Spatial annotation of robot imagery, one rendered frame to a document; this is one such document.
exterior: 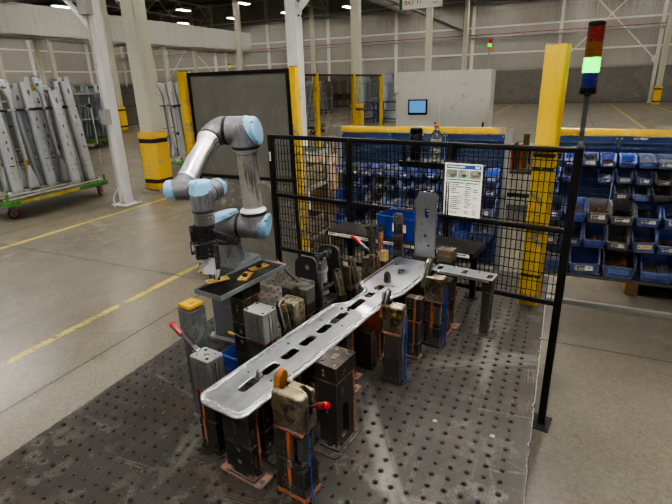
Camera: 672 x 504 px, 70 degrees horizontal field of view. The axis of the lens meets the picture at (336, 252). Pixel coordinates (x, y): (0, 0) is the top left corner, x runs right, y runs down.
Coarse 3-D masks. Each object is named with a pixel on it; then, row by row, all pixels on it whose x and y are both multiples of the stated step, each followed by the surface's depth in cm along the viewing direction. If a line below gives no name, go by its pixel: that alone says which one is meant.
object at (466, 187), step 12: (444, 168) 257; (456, 168) 253; (468, 168) 250; (480, 168) 246; (444, 180) 259; (456, 180) 255; (468, 180) 252; (480, 180) 248; (444, 192) 261; (456, 192) 257; (468, 192) 254; (480, 192) 250; (444, 204) 263; (456, 204) 259; (468, 204) 255; (480, 204) 252; (456, 216) 261; (468, 216) 257; (480, 216) 254
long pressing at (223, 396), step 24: (408, 264) 237; (384, 288) 210; (408, 288) 210; (336, 312) 190; (360, 312) 189; (288, 336) 173; (312, 336) 173; (336, 336) 172; (264, 360) 158; (288, 360) 158; (312, 360) 158; (216, 384) 146; (240, 384) 146; (264, 384) 145; (216, 408) 136; (240, 408) 135
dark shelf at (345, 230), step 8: (344, 224) 296; (352, 224) 296; (360, 224) 295; (328, 232) 285; (336, 232) 282; (344, 232) 280; (352, 232) 280; (360, 232) 279; (376, 232) 279; (360, 240) 275; (376, 240) 268; (384, 240) 265; (392, 240) 264; (440, 240) 261; (448, 240) 261; (456, 240) 261; (464, 240) 260; (408, 248) 258; (464, 248) 248; (472, 248) 248; (480, 248) 248; (464, 256) 242; (472, 256) 240
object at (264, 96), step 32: (192, 96) 444; (224, 96) 427; (256, 96) 413; (288, 96) 399; (192, 128) 455; (288, 128) 410; (224, 160) 451; (288, 160) 420; (288, 224) 443; (288, 256) 456
